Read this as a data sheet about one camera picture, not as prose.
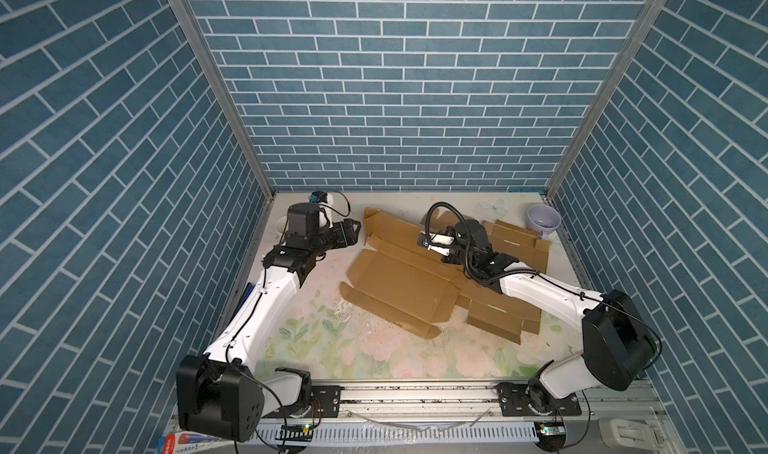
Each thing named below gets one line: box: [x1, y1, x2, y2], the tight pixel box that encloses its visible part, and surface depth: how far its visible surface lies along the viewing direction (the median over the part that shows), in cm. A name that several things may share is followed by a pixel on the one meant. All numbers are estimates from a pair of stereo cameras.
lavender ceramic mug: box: [526, 204, 562, 239], surface depth 107 cm
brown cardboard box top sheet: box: [339, 207, 475, 339], surface depth 96 cm
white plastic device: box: [598, 418, 665, 451], surface depth 68 cm
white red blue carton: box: [157, 431, 234, 454], surface depth 68 cm
